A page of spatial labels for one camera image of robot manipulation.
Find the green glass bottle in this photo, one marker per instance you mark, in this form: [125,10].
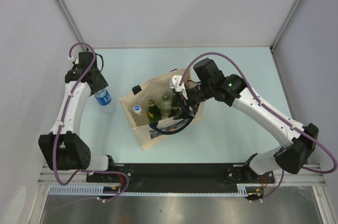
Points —
[153,113]
[174,107]

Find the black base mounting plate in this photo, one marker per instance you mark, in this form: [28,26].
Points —
[191,174]

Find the green glass bottle front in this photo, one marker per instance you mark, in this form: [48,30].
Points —
[174,107]

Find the clear plastic water bottle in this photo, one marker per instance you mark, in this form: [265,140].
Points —
[138,115]

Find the beige canvas tote bag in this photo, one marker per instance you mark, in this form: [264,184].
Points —
[152,133]

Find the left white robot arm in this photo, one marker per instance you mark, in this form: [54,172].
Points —
[63,148]

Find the light blue cable duct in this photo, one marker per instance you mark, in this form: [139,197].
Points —
[110,190]

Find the clear glass bottle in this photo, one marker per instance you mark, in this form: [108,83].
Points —
[165,106]

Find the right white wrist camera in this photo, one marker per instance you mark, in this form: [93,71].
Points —
[177,85]

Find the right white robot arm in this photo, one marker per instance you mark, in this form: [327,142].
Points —
[294,148]

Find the aluminium frame rail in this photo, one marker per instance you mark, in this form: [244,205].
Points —
[303,178]

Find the small blue-cap water bottle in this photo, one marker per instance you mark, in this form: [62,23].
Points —
[105,101]

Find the green glass bottle back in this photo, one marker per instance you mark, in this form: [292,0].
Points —
[153,113]

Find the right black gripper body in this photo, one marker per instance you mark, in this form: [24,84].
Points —
[199,93]

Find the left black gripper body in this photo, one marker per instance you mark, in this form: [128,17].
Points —
[101,83]

